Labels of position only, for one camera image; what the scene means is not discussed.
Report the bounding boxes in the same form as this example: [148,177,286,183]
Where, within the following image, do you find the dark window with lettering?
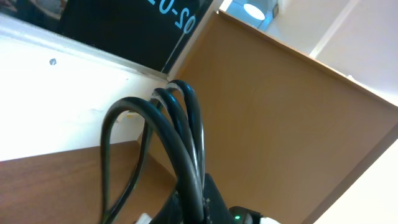
[1,0,213,74]

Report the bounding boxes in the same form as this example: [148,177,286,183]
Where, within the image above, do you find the thick black cable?
[99,79,206,224]

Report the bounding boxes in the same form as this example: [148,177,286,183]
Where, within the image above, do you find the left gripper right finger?
[203,173,236,224]

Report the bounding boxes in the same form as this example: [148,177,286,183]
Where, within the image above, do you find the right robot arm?
[229,206,280,224]

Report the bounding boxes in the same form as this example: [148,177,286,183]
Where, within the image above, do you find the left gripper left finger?
[150,190,182,224]

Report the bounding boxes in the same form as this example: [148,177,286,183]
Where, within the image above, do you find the round ceiling lamp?
[243,3,266,21]

